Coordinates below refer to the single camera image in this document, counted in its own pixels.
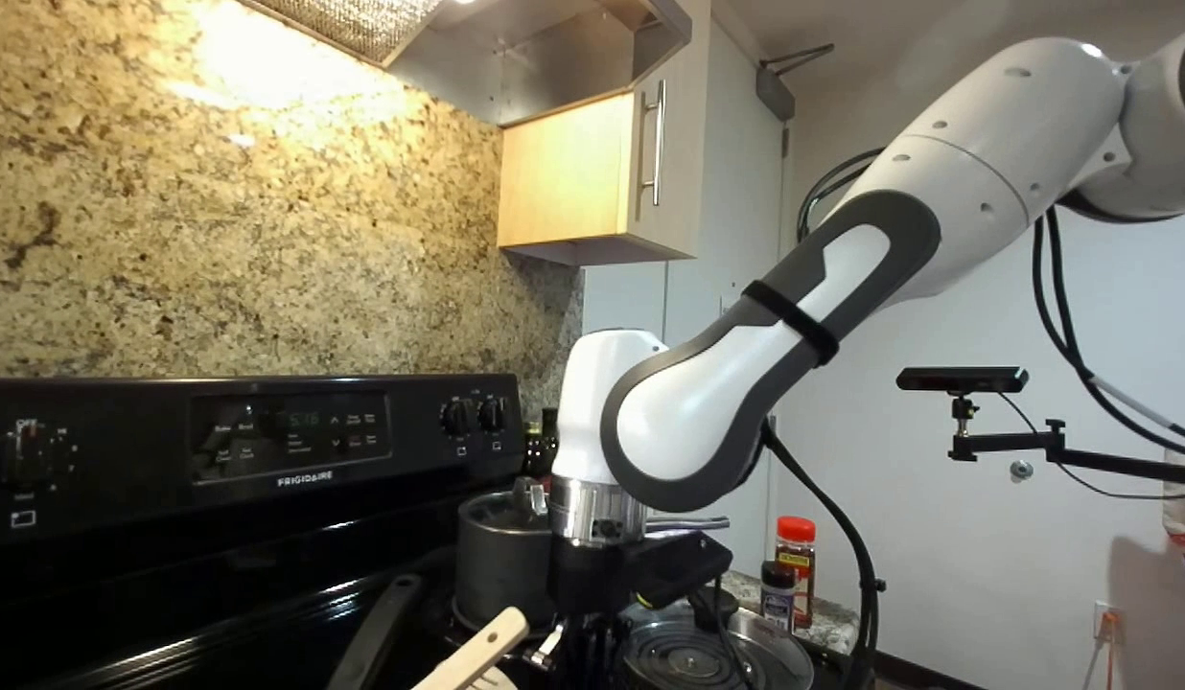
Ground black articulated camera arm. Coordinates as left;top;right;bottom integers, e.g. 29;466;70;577
944;390;1185;492

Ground red lid spice jar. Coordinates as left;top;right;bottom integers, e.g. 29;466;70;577
773;515;820;633

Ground black frying pan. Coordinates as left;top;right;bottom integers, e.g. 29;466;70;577
606;605;820;690

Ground light wood wall cabinet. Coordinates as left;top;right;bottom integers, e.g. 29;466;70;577
494;71;714;268

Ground wooden cooking stick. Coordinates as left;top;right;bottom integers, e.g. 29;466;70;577
411;605;535;690

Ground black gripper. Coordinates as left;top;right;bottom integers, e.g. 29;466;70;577
525;529;738;690

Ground steel range hood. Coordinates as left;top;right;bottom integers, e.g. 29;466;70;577
238;0;698;130

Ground black bar camera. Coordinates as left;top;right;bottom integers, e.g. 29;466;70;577
895;366;1032;400

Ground black electric stove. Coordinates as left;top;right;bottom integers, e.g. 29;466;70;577
0;374;644;690

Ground glass lid with black knob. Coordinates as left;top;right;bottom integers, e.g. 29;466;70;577
615;609;815;690

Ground black lid spice jar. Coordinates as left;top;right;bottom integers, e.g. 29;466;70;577
755;560;803;630

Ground glass lid with steel handle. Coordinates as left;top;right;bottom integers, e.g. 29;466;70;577
457;489;559;529

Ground grey door closer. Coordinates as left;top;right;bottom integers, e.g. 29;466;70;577
753;38;840;128

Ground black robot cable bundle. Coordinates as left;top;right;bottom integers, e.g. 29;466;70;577
755;147;1185;690

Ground dark pot with steel handles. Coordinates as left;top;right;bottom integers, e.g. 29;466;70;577
454;489;563;633

